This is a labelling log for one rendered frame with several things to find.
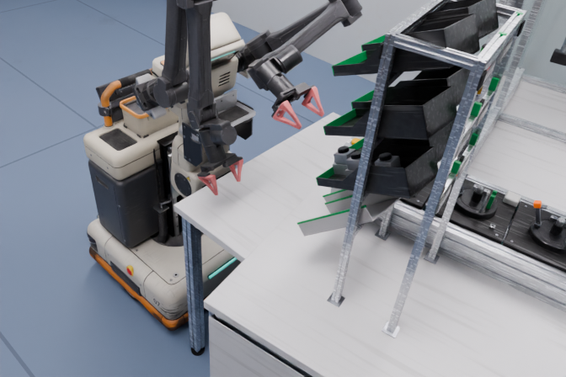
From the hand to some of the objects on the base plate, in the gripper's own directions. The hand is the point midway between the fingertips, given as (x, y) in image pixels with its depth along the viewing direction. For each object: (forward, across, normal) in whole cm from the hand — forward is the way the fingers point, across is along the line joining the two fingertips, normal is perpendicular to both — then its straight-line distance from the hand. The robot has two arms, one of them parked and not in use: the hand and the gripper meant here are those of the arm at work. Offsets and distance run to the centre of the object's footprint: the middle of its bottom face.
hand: (310, 119), depth 135 cm
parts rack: (+46, -8, -28) cm, 55 cm away
